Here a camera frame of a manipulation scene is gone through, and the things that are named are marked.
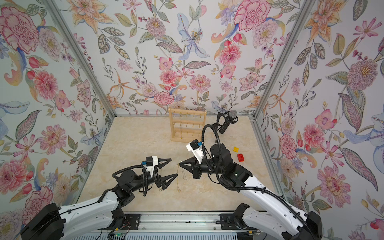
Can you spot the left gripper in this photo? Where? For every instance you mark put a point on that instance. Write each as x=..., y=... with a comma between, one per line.
x=157, y=173

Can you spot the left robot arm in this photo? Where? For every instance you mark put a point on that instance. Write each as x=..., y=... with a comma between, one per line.
x=102, y=213

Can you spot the aluminium mounting rail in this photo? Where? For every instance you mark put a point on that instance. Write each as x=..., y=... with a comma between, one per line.
x=205, y=221

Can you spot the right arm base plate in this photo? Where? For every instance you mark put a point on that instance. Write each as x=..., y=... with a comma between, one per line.
x=230, y=222

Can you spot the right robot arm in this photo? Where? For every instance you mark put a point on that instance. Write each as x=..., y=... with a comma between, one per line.
x=276, y=206

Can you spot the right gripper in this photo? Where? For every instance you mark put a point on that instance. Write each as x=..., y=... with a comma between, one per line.
x=196, y=166

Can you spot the wooden jewelry display stand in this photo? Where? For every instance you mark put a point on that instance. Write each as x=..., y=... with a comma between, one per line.
x=186, y=125

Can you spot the red toy brick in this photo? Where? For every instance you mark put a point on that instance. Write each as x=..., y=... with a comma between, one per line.
x=240, y=157

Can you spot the black microphone on tripod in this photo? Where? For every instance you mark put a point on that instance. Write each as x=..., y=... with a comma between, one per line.
x=224, y=120

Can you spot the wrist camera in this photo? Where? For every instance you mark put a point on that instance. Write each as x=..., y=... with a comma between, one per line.
x=150, y=164
x=196, y=148

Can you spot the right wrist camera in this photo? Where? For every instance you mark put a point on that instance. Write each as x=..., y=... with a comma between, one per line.
x=196, y=148

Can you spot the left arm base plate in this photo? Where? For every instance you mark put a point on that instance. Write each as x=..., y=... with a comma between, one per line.
x=126, y=223

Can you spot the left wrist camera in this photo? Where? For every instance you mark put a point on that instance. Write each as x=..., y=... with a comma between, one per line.
x=150, y=164

